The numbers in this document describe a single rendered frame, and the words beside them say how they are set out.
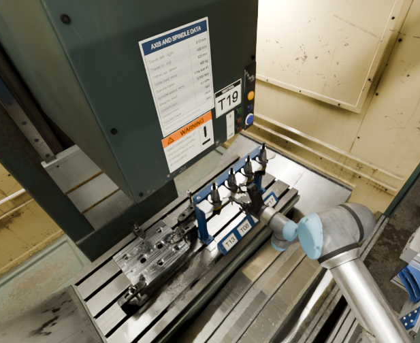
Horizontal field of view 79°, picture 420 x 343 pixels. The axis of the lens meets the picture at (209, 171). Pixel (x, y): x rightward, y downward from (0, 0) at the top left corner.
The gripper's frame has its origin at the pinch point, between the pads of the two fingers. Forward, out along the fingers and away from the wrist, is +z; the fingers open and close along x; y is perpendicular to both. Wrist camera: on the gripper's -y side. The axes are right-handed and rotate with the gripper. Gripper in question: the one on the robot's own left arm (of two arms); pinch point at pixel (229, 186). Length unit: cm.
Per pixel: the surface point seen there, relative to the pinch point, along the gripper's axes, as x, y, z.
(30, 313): -103, 50, 46
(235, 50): -10, -66, -12
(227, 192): -5.2, -2.0, -3.0
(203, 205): -17.1, -1.8, -0.5
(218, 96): -17, -57, -12
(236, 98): -10, -54, -12
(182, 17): -25, -76, -12
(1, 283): -114, 61, 85
